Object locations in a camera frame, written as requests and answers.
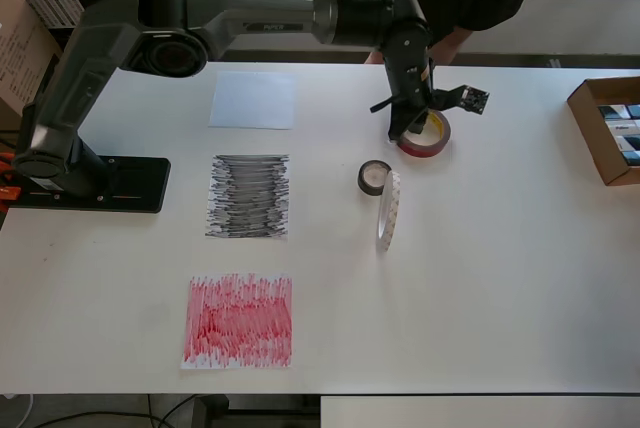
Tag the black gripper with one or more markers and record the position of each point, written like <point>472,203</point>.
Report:
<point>412,98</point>

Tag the red tape roll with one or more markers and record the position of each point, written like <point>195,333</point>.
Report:
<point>425,150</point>

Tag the black tape roll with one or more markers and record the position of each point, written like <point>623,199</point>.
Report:
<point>361,179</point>

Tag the white tape roll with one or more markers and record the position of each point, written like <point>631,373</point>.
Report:
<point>392,208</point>

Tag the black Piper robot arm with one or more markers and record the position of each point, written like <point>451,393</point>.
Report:
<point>100,73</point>

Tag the blank white paper sheet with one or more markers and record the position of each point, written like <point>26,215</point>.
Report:
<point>250,103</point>

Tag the black scribbled paper sheet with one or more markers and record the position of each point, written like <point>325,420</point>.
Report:
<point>250,218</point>

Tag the open cardboard tray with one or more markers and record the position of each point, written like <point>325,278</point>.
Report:
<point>597,143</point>

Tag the small black white box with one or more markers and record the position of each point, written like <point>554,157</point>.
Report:
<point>635,111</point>
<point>612,112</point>
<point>632,158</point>
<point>629,143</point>

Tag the small white lettered box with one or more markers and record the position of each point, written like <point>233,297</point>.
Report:
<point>622,127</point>

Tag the red scribbled paper sheet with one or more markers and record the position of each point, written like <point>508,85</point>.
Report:
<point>240,328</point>

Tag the black carton white label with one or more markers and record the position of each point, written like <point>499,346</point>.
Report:
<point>55,10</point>

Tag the tall GX760A cardboard box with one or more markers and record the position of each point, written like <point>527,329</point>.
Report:
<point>15,48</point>

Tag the orange clamp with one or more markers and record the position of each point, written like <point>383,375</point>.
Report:
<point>7,193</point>

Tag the wrist camera board with bracket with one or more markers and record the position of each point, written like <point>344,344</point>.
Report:
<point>472,99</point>

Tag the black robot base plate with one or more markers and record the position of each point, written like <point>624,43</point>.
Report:
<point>140,188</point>

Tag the black table frame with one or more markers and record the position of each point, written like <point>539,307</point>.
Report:
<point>210,413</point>

